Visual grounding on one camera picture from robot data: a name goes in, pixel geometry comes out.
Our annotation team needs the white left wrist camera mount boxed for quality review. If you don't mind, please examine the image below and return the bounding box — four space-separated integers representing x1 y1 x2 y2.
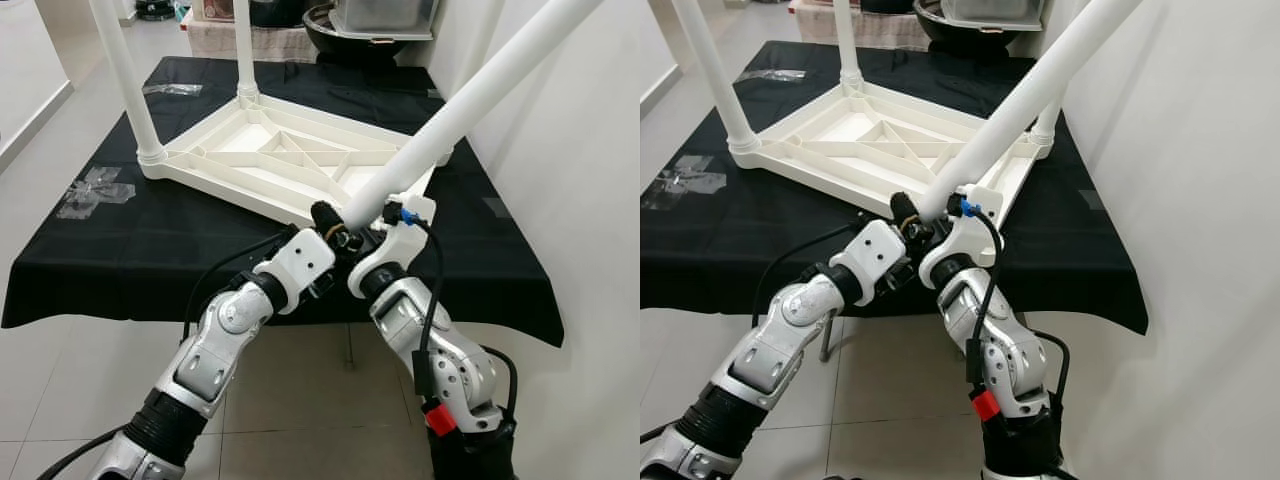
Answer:
828 220 909 306
255 228 338 316

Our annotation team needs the cross-shaped clear tape piece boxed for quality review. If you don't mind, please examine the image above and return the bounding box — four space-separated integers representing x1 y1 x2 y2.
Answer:
643 155 729 211
55 165 136 221

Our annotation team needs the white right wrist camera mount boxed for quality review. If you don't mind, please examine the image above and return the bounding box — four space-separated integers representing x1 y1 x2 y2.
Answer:
918 185 1004 291
347 193 438 298

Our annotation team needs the black tablecloth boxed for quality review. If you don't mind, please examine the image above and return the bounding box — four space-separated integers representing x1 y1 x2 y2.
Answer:
640 40 1151 336
0 55 566 349

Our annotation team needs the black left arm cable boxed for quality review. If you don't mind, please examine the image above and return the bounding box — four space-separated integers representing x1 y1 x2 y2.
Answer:
35 225 301 480
752 215 871 331

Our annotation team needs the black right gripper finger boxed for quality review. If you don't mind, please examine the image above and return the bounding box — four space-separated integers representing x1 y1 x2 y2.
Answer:
890 192 923 243
310 200 348 251

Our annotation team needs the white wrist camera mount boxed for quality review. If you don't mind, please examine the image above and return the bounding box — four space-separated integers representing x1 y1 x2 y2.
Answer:
255 228 338 316
918 185 1004 291
347 193 438 298
828 220 909 306

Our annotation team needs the beige patterned bench cloth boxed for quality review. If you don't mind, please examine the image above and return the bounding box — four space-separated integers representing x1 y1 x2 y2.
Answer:
790 5 931 51
185 20 319 63

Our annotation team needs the clear plastic storage box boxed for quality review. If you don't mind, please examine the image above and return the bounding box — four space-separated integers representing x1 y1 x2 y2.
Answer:
330 0 441 41
940 0 1046 31

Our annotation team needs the black wok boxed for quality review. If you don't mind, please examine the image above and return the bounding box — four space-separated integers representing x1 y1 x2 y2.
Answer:
303 5 411 63
915 0 1021 53

